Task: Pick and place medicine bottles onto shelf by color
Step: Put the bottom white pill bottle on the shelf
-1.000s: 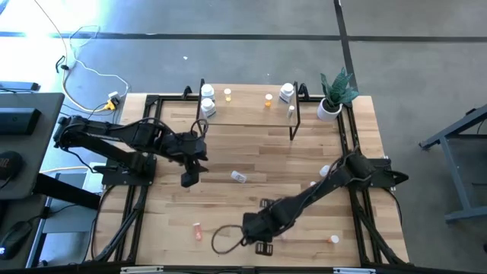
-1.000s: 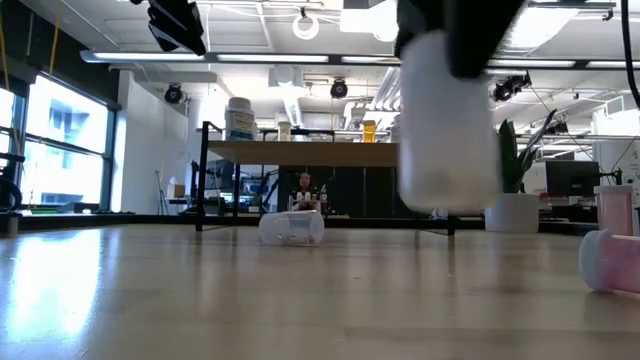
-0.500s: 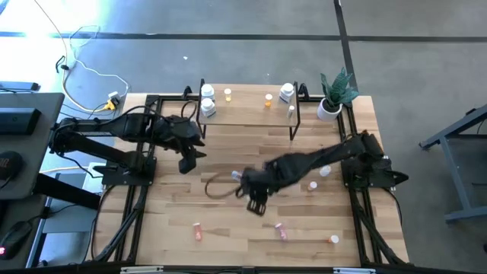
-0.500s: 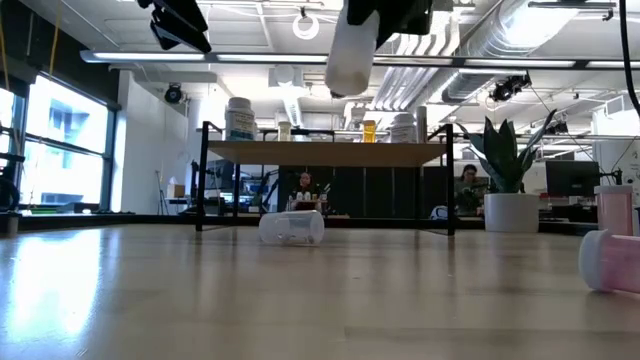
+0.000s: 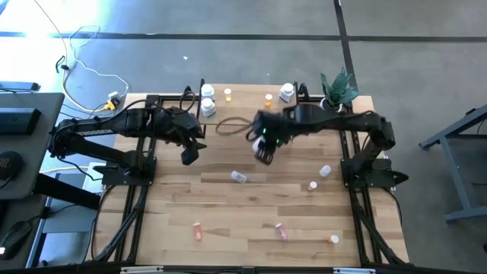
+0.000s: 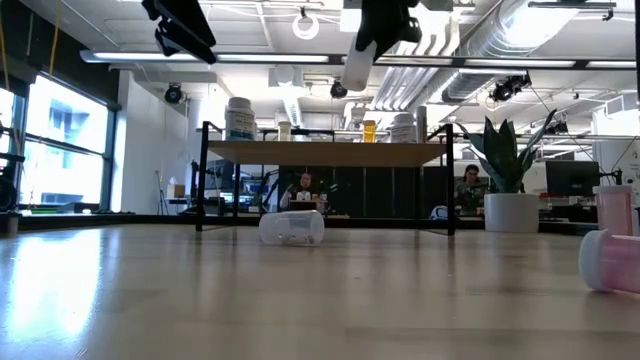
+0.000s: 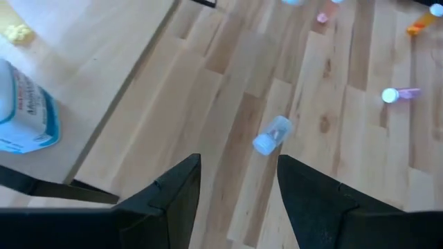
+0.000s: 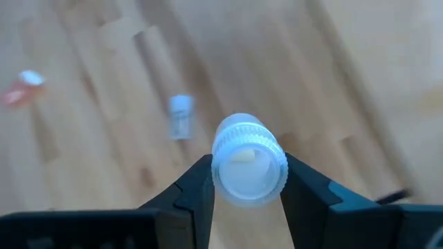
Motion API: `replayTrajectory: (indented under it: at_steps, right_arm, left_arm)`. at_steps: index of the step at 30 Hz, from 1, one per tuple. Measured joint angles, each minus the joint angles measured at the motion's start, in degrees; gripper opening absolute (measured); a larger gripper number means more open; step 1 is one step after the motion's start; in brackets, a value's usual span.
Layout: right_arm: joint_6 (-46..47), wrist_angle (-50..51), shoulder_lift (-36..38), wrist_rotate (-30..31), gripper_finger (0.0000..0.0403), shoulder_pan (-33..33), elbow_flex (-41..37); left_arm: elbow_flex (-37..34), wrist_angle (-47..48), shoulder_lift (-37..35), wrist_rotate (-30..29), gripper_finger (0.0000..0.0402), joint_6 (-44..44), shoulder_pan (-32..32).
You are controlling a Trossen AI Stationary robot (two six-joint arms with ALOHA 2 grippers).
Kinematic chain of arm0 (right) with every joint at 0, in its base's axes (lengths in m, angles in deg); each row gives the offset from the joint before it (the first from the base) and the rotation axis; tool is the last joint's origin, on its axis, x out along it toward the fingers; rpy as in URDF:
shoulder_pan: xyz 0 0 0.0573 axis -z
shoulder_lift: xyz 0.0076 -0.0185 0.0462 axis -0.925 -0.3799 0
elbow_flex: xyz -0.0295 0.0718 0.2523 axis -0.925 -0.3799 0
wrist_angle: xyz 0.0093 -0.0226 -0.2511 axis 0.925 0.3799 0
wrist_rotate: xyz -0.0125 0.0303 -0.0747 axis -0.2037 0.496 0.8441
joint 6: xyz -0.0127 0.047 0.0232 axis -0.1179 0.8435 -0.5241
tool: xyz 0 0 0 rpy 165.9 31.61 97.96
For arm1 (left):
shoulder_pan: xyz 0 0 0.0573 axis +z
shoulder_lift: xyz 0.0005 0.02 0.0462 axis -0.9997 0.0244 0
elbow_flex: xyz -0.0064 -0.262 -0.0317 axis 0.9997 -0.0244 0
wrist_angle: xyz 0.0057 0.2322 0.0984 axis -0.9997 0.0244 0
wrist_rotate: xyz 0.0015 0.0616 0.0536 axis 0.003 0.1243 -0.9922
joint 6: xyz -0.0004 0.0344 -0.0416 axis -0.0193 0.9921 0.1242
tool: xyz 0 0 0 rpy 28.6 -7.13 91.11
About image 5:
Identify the black round case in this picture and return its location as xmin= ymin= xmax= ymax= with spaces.
xmin=0 ymin=151 xmax=24 ymax=180

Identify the white floor cable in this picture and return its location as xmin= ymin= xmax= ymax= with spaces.
xmin=67 ymin=24 xmax=130 ymax=89

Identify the silver frame bracket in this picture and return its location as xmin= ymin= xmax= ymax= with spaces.
xmin=120 ymin=266 xmax=164 ymax=274
xmin=333 ymin=267 xmax=377 ymax=274

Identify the wooden shelf black metal frame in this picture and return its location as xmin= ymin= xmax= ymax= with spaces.
xmin=184 ymin=78 xmax=310 ymax=140

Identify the black floor tape line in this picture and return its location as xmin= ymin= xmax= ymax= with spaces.
xmin=333 ymin=0 xmax=358 ymax=89
xmin=0 ymin=31 xmax=487 ymax=43

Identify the dark flat device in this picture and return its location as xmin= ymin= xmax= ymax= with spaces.
xmin=0 ymin=81 xmax=41 ymax=92

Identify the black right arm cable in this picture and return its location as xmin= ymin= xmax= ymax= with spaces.
xmin=215 ymin=115 xmax=255 ymax=137

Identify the yellow cable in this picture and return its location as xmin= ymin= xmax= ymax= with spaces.
xmin=40 ymin=164 xmax=91 ymax=174

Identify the black rectangular device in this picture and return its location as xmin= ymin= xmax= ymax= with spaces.
xmin=0 ymin=107 xmax=42 ymax=135

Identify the black desk crossbar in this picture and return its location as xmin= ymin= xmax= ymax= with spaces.
xmin=33 ymin=173 xmax=102 ymax=210

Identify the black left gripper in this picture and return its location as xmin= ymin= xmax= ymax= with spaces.
xmin=173 ymin=113 xmax=208 ymax=166

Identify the white flat box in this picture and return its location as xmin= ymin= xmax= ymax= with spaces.
xmin=81 ymin=161 xmax=104 ymax=195

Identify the grey desk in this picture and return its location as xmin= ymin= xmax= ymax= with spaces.
xmin=0 ymin=92 xmax=65 ymax=201

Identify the grey metal table frame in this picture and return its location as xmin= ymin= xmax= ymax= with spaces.
xmin=419 ymin=104 xmax=487 ymax=224

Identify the black computer mouse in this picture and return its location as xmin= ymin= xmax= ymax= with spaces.
xmin=0 ymin=221 xmax=33 ymax=261

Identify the snake plant in white pot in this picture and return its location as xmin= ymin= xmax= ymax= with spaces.
xmin=317 ymin=67 xmax=361 ymax=115

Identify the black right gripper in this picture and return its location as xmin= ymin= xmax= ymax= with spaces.
xmin=249 ymin=110 xmax=296 ymax=165

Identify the cream floor cable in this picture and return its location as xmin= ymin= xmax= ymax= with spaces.
xmin=32 ymin=0 xmax=95 ymax=113

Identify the white yellow power plug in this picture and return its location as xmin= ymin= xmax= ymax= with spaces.
xmin=106 ymin=91 xmax=122 ymax=111

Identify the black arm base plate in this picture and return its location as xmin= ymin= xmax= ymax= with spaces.
xmin=341 ymin=158 xmax=410 ymax=190
xmin=93 ymin=155 xmax=157 ymax=186

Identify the short black cable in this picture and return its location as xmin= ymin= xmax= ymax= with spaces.
xmin=55 ymin=55 xmax=72 ymax=74

